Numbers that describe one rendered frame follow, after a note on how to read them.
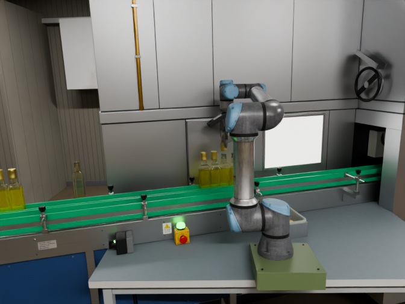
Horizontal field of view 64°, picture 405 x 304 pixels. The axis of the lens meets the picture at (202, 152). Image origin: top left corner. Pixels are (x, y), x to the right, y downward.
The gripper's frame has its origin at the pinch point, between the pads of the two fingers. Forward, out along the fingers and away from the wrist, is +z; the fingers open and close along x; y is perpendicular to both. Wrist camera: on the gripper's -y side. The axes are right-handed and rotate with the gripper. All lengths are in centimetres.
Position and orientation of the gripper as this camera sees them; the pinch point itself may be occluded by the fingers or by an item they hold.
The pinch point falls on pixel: (223, 145)
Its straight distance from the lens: 182.3
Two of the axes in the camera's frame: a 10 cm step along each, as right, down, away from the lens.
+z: 0.3, 9.7, 2.2
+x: -2.7, -2.1, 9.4
